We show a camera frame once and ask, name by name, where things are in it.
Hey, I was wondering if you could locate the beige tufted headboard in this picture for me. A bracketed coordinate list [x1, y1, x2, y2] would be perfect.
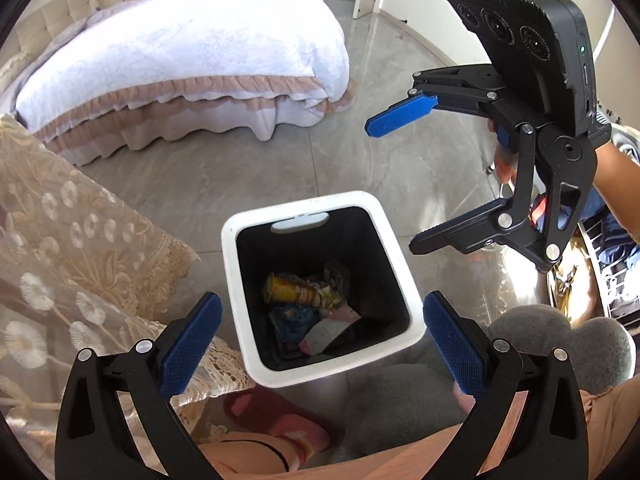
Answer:
[0, 0, 98, 61]

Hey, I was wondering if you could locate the blue plastic bag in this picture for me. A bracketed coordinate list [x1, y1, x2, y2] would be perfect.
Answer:
[270, 305, 321, 346]

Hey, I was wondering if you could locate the white trash bin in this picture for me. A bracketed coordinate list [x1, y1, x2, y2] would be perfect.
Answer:
[221, 190, 426, 388]

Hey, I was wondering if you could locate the grey sneaker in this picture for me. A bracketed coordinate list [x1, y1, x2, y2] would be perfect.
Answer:
[607, 122, 640, 166]

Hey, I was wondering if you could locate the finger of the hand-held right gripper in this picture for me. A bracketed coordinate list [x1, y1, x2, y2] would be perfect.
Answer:
[409, 125, 598, 273]
[365, 62, 506, 138]

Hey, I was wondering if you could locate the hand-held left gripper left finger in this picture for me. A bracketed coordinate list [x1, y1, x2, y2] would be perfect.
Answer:
[54, 291, 223, 480]

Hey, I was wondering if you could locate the blue cloth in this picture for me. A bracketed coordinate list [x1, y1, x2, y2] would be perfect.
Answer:
[562, 190, 621, 261]

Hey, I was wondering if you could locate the double bed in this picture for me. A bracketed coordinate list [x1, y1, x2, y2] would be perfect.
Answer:
[14, 0, 351, 166]

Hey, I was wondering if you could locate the yellow snack wrapper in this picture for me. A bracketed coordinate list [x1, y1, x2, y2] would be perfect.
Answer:
[264, 272, 346, 308]

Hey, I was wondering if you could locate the dark wrapper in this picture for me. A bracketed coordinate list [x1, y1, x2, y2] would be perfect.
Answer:
[322, 260, 349, 292]

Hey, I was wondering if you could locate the grey plush cushion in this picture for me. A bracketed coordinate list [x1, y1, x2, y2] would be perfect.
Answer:
[487, 302, 636, 396]
[327, 362, 476, 463]

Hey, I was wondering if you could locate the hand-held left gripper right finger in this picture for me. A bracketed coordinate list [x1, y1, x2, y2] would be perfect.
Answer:
[422, 290, 590, 480]

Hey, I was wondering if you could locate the person's right hand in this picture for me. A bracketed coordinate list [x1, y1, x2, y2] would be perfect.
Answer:
[487, 116, 521, 186]

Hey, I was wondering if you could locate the beige embroidered tablecloth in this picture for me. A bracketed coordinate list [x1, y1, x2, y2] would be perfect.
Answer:
[0, 112, 256, 461]

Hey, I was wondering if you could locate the person's right forearm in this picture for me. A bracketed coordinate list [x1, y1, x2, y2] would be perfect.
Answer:
[592, 142, 640, 243]

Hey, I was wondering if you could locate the pink slipper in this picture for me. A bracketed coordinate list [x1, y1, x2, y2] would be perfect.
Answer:
[223, 389, 332, 452]

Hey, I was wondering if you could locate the white cable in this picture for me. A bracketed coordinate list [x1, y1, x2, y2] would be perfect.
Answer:
[592, 2, 617, 61]

